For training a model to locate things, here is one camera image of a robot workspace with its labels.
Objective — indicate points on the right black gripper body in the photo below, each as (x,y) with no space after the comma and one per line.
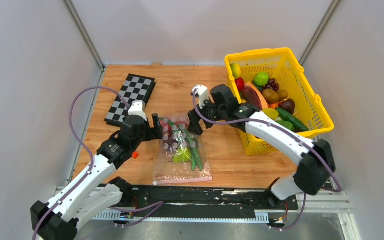
(211,112)

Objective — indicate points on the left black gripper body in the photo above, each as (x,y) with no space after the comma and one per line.
(150,132)

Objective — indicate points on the green pear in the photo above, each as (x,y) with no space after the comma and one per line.
(182,155)

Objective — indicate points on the long green cucumber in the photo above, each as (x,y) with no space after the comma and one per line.
(196,161)

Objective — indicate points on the clear zip top bag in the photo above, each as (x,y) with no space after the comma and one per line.
(165,171)

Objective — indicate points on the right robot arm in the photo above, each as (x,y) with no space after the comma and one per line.
(314,159)

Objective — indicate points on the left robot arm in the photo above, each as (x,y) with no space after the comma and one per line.
(62,216)

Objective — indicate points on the small orange cube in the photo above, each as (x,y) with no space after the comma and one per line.
(135,155)

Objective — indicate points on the orange papaya half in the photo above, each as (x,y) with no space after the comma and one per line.
(252,95)

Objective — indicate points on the black white chessboard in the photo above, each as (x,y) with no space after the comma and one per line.
(134,88)

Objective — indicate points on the yellow green mango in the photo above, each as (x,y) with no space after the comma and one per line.
(236,70)

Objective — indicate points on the light green vegetable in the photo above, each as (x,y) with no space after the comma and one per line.
(261,79)

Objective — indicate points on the brown potato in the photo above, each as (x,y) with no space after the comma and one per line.
(271,96)

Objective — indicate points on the dark red grape bunch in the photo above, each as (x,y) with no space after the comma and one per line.
(272,84)

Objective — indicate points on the brown kiwi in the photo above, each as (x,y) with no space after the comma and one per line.
(282,94)

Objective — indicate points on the yellow plastic basket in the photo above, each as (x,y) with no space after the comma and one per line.
(282,65)

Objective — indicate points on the dark green cucumber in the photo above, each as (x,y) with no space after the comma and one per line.
(298,125)

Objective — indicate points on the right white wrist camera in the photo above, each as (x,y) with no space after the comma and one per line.
(201,92)

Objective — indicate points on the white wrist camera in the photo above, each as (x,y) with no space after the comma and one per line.
(137,108)
(201,92)

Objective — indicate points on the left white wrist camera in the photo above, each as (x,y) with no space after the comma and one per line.
(137,108)

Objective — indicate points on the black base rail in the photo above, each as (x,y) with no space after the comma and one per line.
(191,204)

